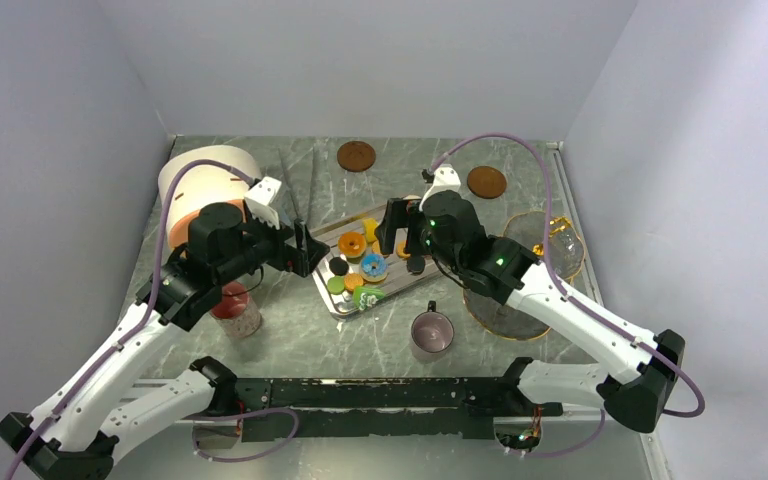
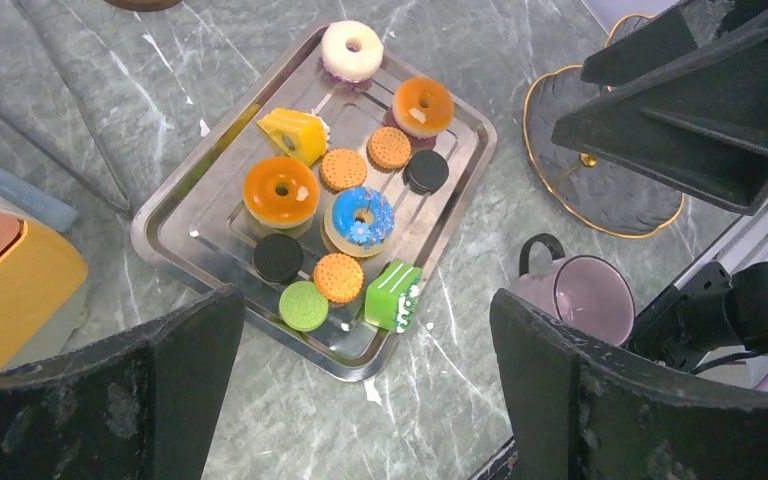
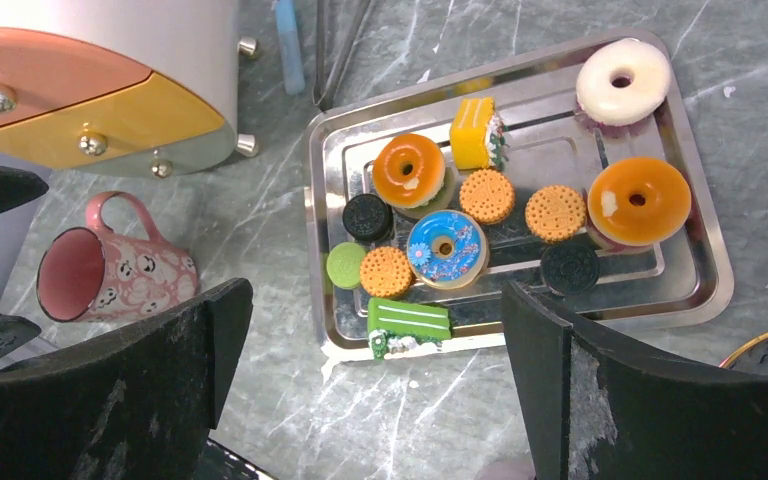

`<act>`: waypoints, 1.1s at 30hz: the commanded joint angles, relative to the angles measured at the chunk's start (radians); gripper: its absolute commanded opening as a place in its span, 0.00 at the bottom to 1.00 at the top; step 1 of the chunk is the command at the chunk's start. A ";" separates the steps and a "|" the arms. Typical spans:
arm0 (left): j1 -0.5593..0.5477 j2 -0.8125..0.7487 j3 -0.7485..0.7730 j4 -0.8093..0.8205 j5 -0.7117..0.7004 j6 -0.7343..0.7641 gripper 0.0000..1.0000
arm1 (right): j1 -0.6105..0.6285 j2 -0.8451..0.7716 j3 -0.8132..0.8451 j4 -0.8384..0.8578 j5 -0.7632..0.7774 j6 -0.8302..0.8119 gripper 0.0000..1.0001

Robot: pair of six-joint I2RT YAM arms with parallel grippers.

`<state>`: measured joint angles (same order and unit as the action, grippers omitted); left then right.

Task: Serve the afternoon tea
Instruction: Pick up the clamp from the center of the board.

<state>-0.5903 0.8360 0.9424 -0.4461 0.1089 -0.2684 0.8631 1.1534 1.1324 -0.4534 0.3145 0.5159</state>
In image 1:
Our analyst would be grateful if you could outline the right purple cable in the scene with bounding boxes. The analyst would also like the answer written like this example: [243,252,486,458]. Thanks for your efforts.
[428,132,707,419]

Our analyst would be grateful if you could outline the green cake slice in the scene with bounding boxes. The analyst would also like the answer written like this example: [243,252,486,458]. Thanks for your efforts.
[352,285,386,311]

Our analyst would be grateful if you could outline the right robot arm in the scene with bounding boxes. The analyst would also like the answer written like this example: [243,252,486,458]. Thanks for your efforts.
[375,191,686,433]

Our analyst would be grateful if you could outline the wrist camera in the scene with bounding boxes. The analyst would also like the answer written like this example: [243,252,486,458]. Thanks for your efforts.
[244,176,283,230]
[419,163,461,211]

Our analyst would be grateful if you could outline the brown coaster right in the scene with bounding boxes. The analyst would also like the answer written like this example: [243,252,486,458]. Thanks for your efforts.
[467,165,507,199]

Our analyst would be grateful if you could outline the brown coaster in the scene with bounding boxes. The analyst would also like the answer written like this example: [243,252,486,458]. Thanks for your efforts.
[336,140,377,173]
[467,165,507,199]

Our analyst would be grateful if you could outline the black cookie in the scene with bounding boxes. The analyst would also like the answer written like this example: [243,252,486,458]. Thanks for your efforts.
[328,257,350,276]
[406,256,426,275]

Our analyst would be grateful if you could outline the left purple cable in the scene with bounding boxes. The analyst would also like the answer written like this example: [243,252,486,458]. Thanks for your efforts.
[2,158,256,480]

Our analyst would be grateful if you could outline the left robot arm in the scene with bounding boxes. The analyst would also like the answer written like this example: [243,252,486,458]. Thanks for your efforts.
[0,203,328,479]

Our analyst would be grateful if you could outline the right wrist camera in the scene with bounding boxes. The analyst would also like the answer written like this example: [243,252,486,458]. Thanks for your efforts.
[419,163,461,211]

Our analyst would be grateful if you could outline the purple cable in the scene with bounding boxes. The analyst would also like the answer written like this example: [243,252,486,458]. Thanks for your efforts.
[2,158,256,480]
[428,132,707,419]

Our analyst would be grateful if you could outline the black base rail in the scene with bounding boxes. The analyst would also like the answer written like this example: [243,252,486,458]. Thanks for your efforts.
[198,377,563,442]

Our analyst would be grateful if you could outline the orange biscuit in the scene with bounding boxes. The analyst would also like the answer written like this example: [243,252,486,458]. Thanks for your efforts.
[343,273,365,292]
[371,241,387,257]
[396,241,410,260]

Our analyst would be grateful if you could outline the black cookie left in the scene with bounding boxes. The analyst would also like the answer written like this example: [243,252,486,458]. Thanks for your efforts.
[328,257,350,276]

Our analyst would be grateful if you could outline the orange biscuit right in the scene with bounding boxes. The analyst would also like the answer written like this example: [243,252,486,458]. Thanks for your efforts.
[396,241,410,260]

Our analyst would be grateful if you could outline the orange donut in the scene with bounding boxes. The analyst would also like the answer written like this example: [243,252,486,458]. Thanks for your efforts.
[337,231,367,261]

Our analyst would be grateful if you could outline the orange biscuit front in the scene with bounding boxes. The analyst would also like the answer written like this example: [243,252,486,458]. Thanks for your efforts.
[343,273,365,292]

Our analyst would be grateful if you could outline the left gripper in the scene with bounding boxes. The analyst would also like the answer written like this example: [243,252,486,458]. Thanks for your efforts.
[215,204,328,283]

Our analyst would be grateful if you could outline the cream bread box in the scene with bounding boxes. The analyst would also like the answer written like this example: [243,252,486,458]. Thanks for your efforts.
[158,145,262,249]

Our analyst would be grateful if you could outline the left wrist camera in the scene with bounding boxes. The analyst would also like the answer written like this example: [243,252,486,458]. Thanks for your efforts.
[244,176,283,230]

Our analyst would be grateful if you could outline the black cookie right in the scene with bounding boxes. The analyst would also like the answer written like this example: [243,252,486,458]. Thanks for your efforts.
[406,256,426,275]

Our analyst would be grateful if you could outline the small glass plate gold rim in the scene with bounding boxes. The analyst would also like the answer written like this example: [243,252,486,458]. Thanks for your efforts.
[503,210,586,283]

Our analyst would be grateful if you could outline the brown coaster far left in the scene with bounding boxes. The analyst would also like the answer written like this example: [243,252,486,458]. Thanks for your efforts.
[336,140,377,173]

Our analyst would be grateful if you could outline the yellow cake piece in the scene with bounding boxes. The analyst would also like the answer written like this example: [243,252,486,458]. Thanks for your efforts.
[362,217,379,244]

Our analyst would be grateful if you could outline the blue sprinkled donut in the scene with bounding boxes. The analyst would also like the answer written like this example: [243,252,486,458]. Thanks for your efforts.
[359,253,388,283]

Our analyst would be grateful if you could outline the orange biscuit middle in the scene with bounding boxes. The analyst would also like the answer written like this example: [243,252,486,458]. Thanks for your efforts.
[371,241,387,257]

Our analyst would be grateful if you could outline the steel tray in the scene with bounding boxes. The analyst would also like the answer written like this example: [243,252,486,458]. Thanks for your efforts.
[310,203,442,320]

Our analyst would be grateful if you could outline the purple mug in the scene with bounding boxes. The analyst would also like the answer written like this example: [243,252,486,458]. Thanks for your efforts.
[410,300,455,363]

